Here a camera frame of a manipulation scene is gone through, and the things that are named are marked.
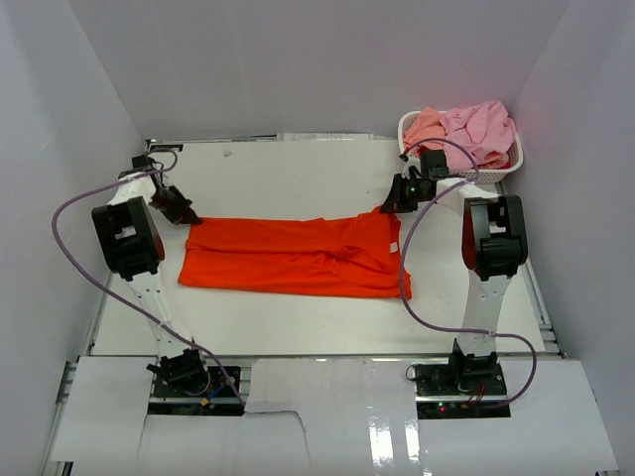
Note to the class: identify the black table label sticker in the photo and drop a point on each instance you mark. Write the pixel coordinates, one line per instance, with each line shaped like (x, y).
(168, 147)

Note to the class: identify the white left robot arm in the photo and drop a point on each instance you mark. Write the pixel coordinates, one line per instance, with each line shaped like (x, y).
(133, 250)

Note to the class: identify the orange t shirt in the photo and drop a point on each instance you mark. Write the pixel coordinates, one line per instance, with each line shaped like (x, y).
(352, 257)

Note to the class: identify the white perforated laundry basket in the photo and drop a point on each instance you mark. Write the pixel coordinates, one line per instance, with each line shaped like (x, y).
(515, 154)

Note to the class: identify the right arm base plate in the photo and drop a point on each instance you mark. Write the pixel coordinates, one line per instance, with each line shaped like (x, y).
(439, 397)

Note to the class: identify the peach t shirt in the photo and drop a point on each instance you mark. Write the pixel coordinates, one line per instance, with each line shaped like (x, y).
(426, 124)

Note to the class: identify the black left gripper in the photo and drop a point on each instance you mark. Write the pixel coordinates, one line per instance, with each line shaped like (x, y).
(184, 213)

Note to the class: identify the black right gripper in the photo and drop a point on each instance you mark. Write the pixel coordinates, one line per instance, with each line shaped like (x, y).
(396, 202)

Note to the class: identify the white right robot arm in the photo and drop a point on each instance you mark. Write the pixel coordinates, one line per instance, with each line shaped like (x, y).
(494, 246)

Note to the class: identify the light pink t shirt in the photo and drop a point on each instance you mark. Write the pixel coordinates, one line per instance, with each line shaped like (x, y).
(485, 130)

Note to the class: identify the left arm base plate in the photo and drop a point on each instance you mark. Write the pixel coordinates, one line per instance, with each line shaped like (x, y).
(209, 396)

